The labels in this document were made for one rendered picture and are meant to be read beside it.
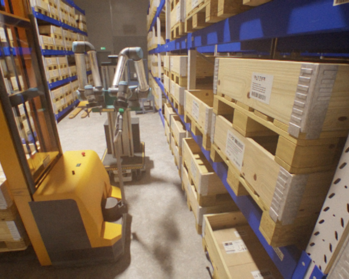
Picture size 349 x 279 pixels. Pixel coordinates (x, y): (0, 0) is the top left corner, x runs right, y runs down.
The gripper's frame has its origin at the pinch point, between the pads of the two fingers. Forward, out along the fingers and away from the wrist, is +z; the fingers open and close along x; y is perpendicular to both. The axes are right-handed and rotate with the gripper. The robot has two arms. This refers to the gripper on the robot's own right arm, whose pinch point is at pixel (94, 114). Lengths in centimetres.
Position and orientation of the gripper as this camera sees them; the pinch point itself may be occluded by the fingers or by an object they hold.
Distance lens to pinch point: 251.0
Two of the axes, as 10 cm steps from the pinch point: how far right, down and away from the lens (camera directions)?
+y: -2.2, 0.3, 9.7
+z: 2.2, 9.8, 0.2
